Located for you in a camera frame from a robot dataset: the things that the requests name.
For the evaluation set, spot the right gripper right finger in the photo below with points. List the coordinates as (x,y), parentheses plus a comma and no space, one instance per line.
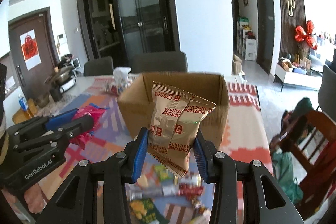
(204,151)

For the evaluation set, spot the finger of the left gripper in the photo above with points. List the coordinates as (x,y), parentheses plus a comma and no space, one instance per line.
(55,122)
(77,126)

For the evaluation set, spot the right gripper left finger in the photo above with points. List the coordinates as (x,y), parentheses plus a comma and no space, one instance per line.
(135,156)

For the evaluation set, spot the pink snack packet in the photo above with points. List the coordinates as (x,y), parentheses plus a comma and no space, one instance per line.
(96,113)

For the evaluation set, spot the small green candy packet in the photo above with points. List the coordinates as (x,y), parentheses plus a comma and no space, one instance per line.
(162,173)

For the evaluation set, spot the white denmas cheese ball packet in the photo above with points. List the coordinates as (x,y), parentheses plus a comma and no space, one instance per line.
(153,192)

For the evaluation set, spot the gold fortune biscuits packet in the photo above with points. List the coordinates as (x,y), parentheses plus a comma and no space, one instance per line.
(174,126)

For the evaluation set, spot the green yellow snack bag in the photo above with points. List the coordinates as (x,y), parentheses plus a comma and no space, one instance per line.
(146,212)

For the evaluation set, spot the red snack packet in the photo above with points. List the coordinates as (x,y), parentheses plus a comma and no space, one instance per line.
(189,189)

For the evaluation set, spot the left human hand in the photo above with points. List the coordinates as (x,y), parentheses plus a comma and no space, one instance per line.
(33,198)

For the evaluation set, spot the metal cooking pot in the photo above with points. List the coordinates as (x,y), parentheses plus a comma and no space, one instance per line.
(62,80)

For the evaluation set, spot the colourful patterned tablecloth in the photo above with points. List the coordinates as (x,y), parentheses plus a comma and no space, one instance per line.
(235,127)

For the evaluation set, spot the grey dining chair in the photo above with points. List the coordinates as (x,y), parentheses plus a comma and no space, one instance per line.
(160,62)
(99,67)

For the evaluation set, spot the floral tissue pack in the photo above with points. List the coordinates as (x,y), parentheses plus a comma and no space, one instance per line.
(122,79)

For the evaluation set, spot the green cloth on chair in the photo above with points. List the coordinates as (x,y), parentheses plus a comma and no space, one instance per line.
(284,174)

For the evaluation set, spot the red paper door decoration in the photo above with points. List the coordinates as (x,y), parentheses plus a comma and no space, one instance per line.
(30,49)

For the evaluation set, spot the red wooden chair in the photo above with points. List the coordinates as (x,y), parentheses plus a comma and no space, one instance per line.
(310,138)

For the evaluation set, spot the white shelf unit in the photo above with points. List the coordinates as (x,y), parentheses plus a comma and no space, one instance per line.
(246,39)

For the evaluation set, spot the white tv cabinet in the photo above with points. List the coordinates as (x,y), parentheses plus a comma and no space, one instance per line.
(296,79)

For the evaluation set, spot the black glass sliding door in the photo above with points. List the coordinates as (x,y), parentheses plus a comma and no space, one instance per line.
(123,29)

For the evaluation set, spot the dark grey armchair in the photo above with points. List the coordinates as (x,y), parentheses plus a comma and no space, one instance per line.
(327,93)

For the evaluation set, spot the red balloon decoration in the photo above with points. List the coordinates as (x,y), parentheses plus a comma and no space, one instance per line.
(306,35)

